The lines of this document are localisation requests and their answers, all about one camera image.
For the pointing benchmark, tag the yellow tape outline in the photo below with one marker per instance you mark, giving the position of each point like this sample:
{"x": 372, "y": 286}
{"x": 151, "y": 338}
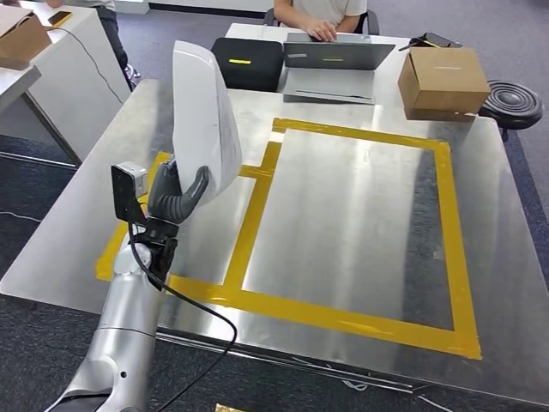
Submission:
{"x": 452, "y": 227}

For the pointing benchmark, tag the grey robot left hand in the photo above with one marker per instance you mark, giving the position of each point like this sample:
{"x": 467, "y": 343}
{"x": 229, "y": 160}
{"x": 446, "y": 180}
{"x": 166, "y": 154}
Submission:
{"x": 165, "y": 202}

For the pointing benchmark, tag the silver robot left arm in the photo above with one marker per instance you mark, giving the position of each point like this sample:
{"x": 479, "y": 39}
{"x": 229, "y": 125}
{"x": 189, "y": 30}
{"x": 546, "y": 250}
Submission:
{"x": 128, "y": 330}

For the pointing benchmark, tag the steel workbench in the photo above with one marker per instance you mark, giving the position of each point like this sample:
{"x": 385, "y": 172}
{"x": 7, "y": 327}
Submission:
{"x": 343, "y": 227}
{"x": 17, "y": 88}

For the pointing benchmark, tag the white curved plastic part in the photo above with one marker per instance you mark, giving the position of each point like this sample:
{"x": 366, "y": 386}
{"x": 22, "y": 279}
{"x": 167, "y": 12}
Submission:
{"x": 201, "y": 113}

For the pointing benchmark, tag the black swivel stool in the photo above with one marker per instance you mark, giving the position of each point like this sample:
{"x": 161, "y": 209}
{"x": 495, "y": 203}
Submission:
{"x": 510, "y": 102}

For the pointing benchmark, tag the black bag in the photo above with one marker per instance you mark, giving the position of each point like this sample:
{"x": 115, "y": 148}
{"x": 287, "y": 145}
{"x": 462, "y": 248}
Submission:
{"x": 246, "y": 65}

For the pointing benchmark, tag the brown cardboard box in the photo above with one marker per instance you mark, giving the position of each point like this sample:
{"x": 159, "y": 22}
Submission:
{"x": 23, "y": 37}
{"x": 443, "y": 79}

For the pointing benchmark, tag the grey open laptop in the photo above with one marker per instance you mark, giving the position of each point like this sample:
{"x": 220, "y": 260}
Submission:
{"x": 338, "y": 56}

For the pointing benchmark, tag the smartphone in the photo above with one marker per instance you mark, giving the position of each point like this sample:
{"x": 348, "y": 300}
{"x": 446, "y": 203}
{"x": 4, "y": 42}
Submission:
{"x": 59, "y": 18}

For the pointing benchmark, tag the black flat case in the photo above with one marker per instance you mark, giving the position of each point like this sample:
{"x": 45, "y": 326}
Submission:
{"x": 433, "y": 41}

